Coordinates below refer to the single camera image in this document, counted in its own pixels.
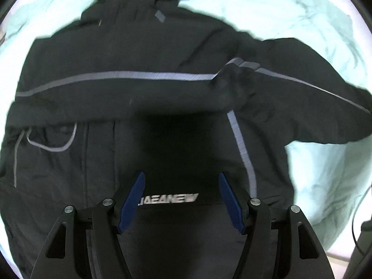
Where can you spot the black jacket with grey stripes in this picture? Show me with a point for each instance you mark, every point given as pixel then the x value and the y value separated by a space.
pixel 145 35

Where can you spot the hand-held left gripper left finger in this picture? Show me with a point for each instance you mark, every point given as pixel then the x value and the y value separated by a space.
pixel 130 206

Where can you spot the light green bed sheet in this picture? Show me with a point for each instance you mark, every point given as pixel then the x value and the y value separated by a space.
pixel 276 11

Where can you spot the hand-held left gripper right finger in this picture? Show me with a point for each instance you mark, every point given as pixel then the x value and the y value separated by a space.
pixel 232 206

